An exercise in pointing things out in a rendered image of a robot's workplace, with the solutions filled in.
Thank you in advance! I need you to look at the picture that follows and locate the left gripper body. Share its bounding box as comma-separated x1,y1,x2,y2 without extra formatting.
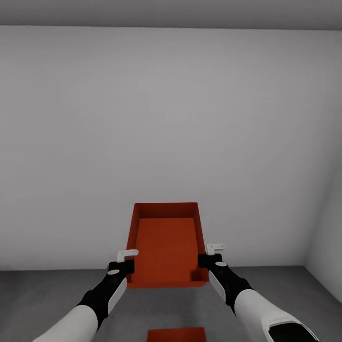
108,260,134,274

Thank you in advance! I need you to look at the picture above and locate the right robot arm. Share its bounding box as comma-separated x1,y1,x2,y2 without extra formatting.
198,244,319,342

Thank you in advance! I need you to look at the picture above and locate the storage box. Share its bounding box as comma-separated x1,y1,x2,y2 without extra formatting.
147,327,207,342
125,202,209,289

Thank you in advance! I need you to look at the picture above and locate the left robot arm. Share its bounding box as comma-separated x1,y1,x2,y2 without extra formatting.
33,249,138,342

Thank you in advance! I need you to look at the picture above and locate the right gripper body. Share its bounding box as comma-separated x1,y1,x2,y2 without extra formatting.
198,253,222,268

